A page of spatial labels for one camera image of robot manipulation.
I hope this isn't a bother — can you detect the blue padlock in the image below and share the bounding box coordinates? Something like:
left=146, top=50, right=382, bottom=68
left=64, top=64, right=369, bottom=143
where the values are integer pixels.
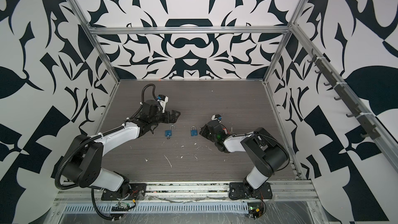
left=164, top=125, right=176, bottom=140
left=190, top=126, right=198, bottom=136

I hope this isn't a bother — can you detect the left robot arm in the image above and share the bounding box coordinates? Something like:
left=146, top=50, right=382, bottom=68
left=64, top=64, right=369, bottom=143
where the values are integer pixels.
left=55, top=84, right=181, bottom=222

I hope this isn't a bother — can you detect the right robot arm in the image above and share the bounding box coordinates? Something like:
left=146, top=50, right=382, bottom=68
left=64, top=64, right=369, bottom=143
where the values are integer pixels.
left=200, top=119, right=290, bottom=200

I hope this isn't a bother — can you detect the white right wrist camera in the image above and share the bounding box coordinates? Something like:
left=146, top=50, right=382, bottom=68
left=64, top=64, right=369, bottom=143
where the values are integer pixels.
left=211, top=114, right=222, bottom=122

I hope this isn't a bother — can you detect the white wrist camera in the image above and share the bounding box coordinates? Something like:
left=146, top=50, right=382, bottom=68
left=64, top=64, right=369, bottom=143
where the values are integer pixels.
left=157, top=94, right=169, bottom=113
left=211, top=114, right=222, bottom=122

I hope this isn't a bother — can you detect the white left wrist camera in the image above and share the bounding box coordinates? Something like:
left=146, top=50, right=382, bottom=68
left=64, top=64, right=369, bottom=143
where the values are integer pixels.
left=157, top=94, right=169, bottom=113

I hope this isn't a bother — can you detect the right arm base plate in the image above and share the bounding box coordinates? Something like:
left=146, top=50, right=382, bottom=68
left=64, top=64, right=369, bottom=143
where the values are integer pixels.
left=229, top=182, right=273, bottom=200

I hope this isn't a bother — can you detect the white cable duct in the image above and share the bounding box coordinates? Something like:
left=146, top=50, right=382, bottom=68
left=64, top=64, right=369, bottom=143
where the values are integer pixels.
left=64, top=202, right=249, bottom=214

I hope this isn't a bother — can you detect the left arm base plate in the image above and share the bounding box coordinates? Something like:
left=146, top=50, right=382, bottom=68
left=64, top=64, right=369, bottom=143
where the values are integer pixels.
left=101, top=183, right=147, bottom=201

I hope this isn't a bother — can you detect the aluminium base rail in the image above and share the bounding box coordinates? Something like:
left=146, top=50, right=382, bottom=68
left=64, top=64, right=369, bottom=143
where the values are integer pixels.
left=55, top=178, right=321, bottom=201

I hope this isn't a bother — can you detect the wall hook rail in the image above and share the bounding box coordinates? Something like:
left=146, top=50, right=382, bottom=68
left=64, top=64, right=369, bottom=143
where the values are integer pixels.
left=310, top=55, right=381, bottom=140

